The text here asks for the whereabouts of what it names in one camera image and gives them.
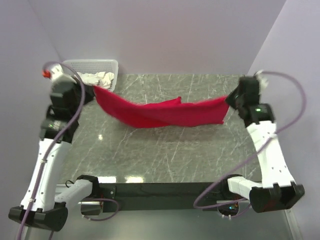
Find red t shirt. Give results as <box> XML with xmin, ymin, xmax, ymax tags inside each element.
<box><xmin>94</xmin><ymin>86</ymin><xmax>229</xmax><ymax>129</ymax></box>

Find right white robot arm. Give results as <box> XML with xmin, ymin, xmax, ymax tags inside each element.
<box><xmin>219</xmin><ymin>75</ymin><xmax>305</xmax><ymax>213</ymax></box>

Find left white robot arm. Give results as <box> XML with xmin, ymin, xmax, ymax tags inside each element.
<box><xmin>8</xmin><ymin>79</ymin><xmax>100</xmax><ymax>232</ymax></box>

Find white t shirt in basket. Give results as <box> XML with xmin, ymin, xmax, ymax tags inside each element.
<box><xmin>77</xmin><ymin>71</ymin><xmax>115</xmax><ymax>89</ymax></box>

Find white plastic laundry basket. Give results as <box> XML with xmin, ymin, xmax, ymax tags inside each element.
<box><xmin>63</xmin><ymin>59</ymin><xmax>119</xmax><ymax>92</ymax></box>

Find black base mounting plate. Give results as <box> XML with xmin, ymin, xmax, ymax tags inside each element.
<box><xmin>99</xmin><ymin>182</ymin><xmax>241</xmax><ymax>213</ymax></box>

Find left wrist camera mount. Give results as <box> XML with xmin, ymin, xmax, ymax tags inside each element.
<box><xmin>42</xmin><ymin>63</ymin><xmax>70</xmax><ymax>83</ymax></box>

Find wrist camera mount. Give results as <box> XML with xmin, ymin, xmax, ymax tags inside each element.
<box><xmin>42</xmin><ymin>63</ymin><xmax>70</xmax><ymax>83</ymax></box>
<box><xmin>253</xmin><ymin>70</ymin><xmax>269</xmax><ymax>91</ymax></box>

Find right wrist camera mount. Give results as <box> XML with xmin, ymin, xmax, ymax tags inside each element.
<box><xmin>253</xmin><ymin>70</ymin><xmax>269</xmax><ymax>91</ymax></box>

